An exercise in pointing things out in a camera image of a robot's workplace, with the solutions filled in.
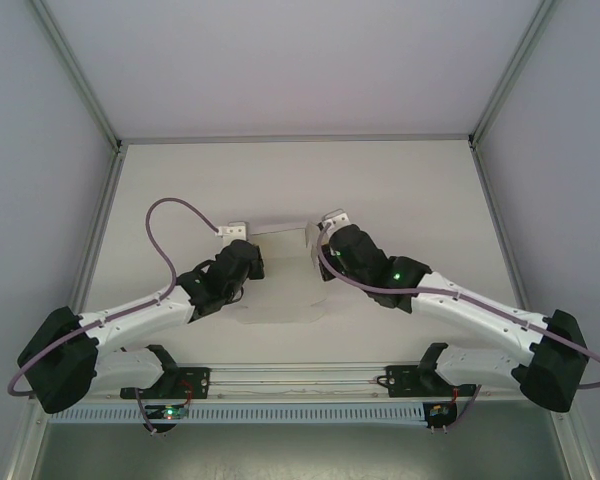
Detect small circuit board green light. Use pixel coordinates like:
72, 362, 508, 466
147, 403, 191, 421

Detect grey metal panel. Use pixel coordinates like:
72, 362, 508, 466
32, 422, 579, 480

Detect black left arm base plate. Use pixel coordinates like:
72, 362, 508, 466
119, 366, 212, 401

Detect aluminium mounting rail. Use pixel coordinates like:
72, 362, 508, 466
29, 360, 574, 402

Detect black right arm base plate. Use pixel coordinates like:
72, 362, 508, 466
385, 364, 476, 400

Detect aluminium table side rail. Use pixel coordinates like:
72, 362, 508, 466
472, 144, 536, 316
69, 147, 127, 314

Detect aluminium frame crossbar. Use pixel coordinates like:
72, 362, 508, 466
115, 132, 476, 146

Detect white slotted cable duct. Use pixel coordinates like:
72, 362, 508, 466
47, 402, 427, 425

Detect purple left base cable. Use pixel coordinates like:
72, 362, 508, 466
133, 384, 161, 437

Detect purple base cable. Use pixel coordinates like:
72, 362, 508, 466
444, 382, 486, 435
133, 384, 161, 437

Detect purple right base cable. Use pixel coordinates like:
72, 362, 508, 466
444, 382, 486, 435

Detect aluminium frame post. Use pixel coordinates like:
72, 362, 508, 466
468, 0, 557, 151
29, 0, 127, 154

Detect aluminium frame leg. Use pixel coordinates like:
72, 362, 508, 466
554, 397, 600, 480
7, 399, 49, 480

